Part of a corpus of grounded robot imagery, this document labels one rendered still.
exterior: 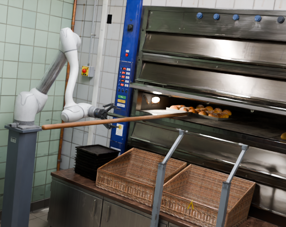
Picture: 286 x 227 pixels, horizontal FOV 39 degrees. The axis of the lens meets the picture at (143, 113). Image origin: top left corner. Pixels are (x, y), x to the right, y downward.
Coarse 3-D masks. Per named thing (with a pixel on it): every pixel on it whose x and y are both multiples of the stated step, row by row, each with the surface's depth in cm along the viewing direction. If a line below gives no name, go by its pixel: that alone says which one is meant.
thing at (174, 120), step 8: (136, 112) 360; (144, 112) 355; (160, 120) 345; (168, 120) 341; (176, 120) 336; (184, 120) 336; (200, 128) 323; (208, 128) 319; (216, 128) 315; (232, 136) 308; (240, 136) 304; (248, 136) 301; (256, 136) 299; (272, 144) 290; (280, 144) 287
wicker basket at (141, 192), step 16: (112, 160) 335; (128, 160) 355; (144, 160) 350; (160, 160) 342; (176, 160) 333; (112, 176) 314; (128, 176) 355; (144, 176) 346; (112, 192) 314; (128, 192) 306; (144, 192) 322
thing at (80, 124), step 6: (162, 114) 333; (168, 114) 340; (174, 114) 347; (180, 114) 356; (186, 114) 365; (96, 120) 265; (102, 120) 269; (108, 120) 274; (114, 120) 279; (120, 120) 285; (126, 120) 291; (132, 120) 297; (138, 120) 305; (42, 126) 228; (48, 126) 230; (54, 126) 233; (60, 126) 237; (66, 126) 241; (72, 126) 246; (78, 126) 251
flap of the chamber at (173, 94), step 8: (136, 88) 342; (144, 88) 336; (152, 88) 331; (176, 96) 330; (184, 96) 314; (192, 96) 310; (224, 104) 299; (232, 104) 291; (240, 104) 288; (264, 112) 286; (272, 112) 275; (280, 112) 272
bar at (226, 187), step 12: (180, 132) 290; (192, 132) 286; (228, 144) 270; (240, 144) 265; (168, 156) 280; (240, 156) 260; (156, 180) 278; (228, 180) 251; (156, 192) 278; (228, 192) 249; (156, 204) 278; (156, 216) 279
